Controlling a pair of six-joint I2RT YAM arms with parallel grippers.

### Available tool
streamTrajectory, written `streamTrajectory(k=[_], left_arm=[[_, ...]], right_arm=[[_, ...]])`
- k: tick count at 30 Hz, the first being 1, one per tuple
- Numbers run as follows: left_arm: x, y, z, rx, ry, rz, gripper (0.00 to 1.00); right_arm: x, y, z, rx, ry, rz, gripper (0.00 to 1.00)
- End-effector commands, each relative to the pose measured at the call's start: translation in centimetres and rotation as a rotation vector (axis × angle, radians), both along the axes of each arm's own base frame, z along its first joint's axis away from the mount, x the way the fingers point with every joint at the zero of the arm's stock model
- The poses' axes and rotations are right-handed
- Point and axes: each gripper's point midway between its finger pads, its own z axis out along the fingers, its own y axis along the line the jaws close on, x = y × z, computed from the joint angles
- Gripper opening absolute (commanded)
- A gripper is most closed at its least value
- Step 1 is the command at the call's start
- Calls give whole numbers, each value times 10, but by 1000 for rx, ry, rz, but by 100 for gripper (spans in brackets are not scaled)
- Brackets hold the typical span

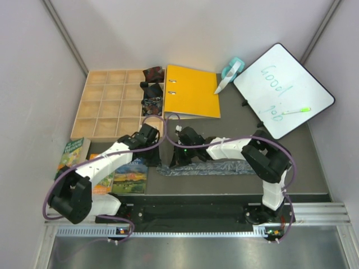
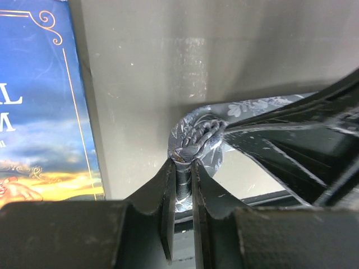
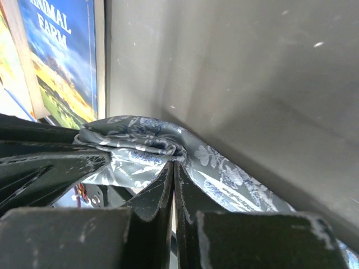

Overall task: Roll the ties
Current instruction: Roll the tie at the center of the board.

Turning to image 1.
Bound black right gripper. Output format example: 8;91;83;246
170;142;196;169

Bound grey blue patterned tie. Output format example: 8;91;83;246
156;160;255;177

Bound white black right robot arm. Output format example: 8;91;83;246
171;126;291;224

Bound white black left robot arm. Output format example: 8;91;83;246
43;123;160;224

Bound blue Animal Farm book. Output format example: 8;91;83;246
111;158;148;194

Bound floral rolled tie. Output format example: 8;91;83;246
141;97;163;117

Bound orange book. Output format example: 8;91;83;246
88;153;117;194

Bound wooden compartment tray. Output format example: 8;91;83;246
70;69;145;142

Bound dark blue striped rolled tie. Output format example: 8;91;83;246
140;82;163;99

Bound green children's book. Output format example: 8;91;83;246
56;137;91;177

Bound dark red rolled tie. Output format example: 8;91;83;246
142;66;164;83

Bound teal white cat-ear headphones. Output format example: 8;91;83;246
214;57;245;94

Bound green whiteboard marker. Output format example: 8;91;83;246
282;107;311;115

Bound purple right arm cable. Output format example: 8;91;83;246
165;113;295;244

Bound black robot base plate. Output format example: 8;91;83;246
115;194;293;225

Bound yellow ring binder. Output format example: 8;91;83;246
163;65;220;119

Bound white whiteboard black frame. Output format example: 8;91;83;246
233;43;335;140

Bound aluminium frame rail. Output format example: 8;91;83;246
47;203;350;242

